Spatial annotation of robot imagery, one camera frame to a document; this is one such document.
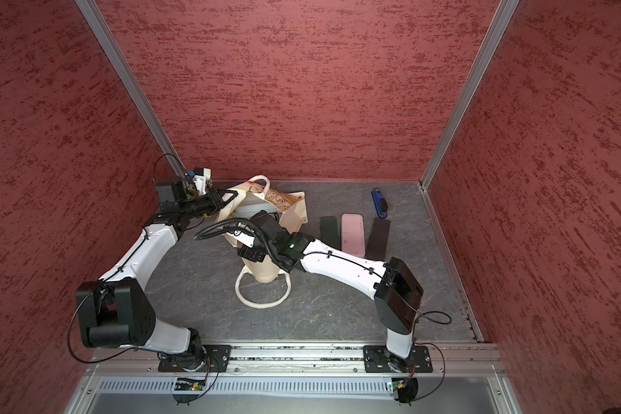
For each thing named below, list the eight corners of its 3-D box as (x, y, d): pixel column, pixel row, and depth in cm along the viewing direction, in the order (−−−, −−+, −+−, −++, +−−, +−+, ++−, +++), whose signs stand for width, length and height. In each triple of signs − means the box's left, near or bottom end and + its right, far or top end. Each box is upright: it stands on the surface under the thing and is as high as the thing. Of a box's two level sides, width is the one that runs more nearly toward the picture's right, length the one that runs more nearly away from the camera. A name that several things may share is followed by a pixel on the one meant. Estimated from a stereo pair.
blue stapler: (375, 218, 110) (377, 212, 107) (371, 193, 120) (372, 187, 117) (387, 218, 110) (389, 213, 107) (381, 193, 120) (383, 187, 117)
